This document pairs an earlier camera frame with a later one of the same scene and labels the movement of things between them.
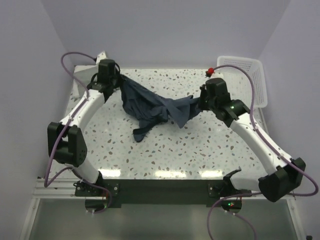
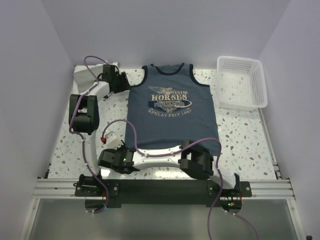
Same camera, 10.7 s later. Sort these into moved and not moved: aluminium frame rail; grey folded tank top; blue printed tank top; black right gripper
Moved: black right gripper; blue printed tank top
Not moved: aluminium frame rail; grey folded tank top
